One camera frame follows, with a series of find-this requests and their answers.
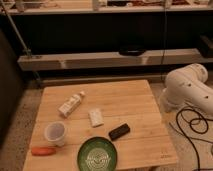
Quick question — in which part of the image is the black eraser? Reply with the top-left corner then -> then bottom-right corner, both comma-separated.
108,124 -> 130,141

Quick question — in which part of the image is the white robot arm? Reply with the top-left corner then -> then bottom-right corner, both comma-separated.
159,63 -> 213,115

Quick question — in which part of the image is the wooden table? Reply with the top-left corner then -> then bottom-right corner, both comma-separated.
23,80 -> 178,171

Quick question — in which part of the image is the white plastic bottle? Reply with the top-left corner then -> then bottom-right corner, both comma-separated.
58,91 -> 85,117

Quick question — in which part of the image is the black object on shelf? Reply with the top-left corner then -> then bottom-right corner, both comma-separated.
119,46 -> 145,56

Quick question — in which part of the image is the green patterned plate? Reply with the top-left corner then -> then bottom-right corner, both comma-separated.
77,137 -> 118,171

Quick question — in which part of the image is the clear plastic cup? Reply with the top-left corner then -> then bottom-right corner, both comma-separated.
44,121 -> 66,147

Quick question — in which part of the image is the grey metal shelf rack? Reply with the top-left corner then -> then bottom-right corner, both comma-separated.
0,0 -> 213,80

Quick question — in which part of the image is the orange carrot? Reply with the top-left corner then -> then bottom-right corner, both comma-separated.
31,147 -> 56,156

